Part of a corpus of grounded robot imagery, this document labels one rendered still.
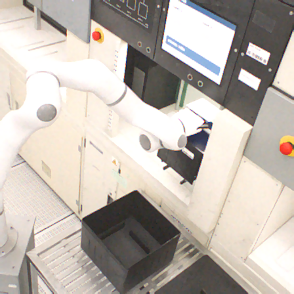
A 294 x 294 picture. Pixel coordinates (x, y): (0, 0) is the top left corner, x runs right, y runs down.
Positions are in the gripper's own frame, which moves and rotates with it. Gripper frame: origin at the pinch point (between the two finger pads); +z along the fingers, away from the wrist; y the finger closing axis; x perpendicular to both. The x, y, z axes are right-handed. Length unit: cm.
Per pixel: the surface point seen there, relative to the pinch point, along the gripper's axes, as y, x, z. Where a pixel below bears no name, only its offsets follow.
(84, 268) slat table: 4, -49, -58
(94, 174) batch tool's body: -50, -70, -10
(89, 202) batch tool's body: -53, -95, -10
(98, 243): 6, -34, -54
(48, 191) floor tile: -97, -125, -9
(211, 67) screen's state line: 4.4, 26.2, -10.0
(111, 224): -5, -46, -38
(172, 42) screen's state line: -14.5, 26.3, -10.1
